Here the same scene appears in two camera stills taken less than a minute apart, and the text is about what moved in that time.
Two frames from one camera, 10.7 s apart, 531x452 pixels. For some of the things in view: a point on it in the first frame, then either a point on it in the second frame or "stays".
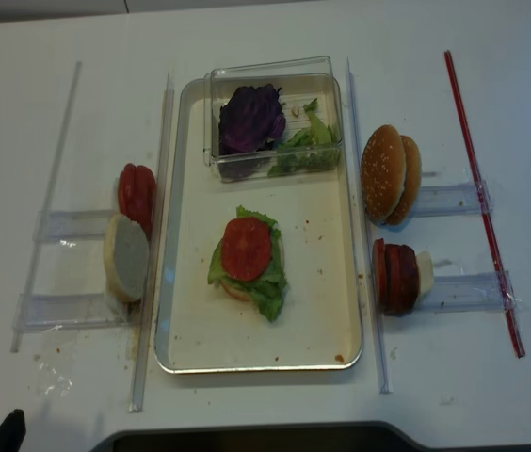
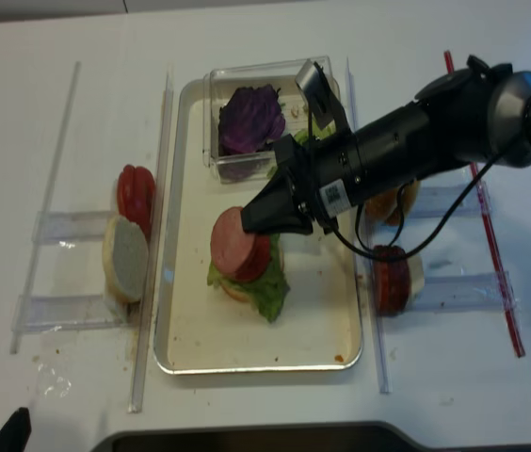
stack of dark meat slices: x=401 y=280 stays
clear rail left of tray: x=151 y=282 stays
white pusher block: x=425 y=266 to x=416 y=276
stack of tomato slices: x=136 y=193 stays
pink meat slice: x=378 y=265 to x=232 y=248
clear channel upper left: x=71 y=225 stays
